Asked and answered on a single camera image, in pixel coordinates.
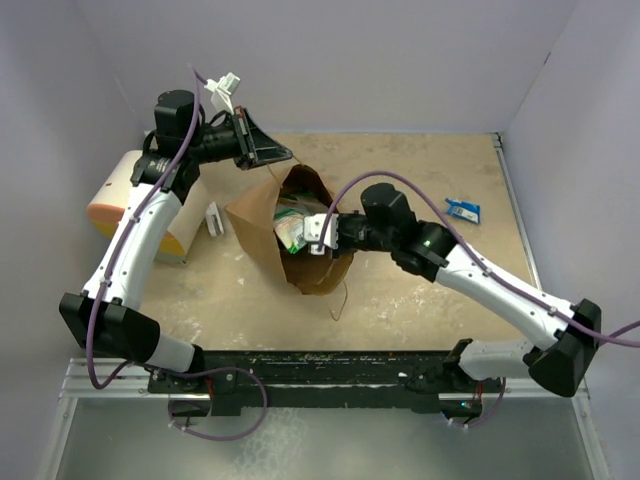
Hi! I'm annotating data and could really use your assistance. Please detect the brown paper bag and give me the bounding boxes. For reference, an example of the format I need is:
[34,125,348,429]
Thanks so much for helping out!
[226,164,354,296]

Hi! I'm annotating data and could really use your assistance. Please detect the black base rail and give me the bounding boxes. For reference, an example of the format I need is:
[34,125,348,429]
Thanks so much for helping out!
[148,350,501,417]

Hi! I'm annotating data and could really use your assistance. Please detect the green white snack packet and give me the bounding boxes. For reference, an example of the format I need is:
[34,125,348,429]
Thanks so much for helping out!
[273,194,326,254]

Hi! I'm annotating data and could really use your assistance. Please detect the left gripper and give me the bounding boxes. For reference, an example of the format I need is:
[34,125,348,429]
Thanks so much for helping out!
[187,106,292,171]

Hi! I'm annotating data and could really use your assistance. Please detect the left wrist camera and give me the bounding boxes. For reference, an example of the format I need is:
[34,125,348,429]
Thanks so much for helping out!
[204,72,241,113]

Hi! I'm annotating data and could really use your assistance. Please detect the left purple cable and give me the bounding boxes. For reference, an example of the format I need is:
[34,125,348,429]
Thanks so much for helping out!
[84,63,270,441]

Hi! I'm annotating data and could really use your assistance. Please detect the blue snack packet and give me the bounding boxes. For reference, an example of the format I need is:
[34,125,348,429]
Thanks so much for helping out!
[445,197,481,225]

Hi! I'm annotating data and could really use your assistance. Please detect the orange beige box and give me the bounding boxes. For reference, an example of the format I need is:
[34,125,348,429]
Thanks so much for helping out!
[86,150,210,264]

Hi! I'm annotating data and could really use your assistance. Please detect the small white clip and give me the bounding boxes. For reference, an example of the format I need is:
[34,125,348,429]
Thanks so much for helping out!
[205,202,224,238]

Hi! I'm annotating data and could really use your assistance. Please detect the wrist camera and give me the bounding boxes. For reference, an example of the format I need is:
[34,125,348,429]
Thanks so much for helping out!
[204,72,241,113]
[303,213,339,257]

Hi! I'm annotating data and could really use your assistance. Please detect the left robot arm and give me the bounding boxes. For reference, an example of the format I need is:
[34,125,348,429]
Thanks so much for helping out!
[59,90,293,392]

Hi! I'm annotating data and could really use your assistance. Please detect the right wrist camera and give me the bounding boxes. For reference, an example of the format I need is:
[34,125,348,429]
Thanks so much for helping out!
[303,213,339,257]

